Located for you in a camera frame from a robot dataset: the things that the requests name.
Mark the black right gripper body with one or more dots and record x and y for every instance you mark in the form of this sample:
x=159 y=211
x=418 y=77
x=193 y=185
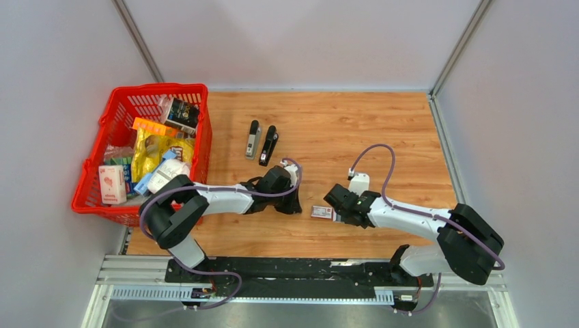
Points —
x=344 y=218

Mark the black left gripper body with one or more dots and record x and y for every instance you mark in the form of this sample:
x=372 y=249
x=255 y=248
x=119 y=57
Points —
x=285 y=203

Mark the black stapler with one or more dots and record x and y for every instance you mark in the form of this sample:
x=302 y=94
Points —
x=270 y=142

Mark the small staple box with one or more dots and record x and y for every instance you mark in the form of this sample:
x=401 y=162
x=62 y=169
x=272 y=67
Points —
x=322 y=212

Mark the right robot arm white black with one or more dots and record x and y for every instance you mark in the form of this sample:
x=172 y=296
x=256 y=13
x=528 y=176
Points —
x=462 y=241

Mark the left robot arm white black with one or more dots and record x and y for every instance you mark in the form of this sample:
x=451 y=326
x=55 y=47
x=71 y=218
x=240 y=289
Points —
x=170 y=214

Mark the white round packaged item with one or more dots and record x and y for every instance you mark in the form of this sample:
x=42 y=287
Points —
x=168 y=170

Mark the black box in basket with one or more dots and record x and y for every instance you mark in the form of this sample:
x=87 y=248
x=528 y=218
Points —
x=179 y=114

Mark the yellow snack bag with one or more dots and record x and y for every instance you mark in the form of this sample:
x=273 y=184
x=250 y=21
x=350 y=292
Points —
x=150 y=148

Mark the orange block in basket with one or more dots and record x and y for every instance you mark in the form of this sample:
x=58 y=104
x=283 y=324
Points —
x=154 y=127

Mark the green box in basket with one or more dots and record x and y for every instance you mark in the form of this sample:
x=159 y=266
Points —
x=125 y=162

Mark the white pink sponge box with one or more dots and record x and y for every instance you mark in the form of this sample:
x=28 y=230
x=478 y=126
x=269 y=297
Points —
x=112 y=184

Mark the red plastic basket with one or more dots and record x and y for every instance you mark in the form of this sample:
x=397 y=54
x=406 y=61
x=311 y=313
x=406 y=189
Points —
x=115 y=129

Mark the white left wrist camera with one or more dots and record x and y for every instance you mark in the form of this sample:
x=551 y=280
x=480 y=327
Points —
x=294 y=170

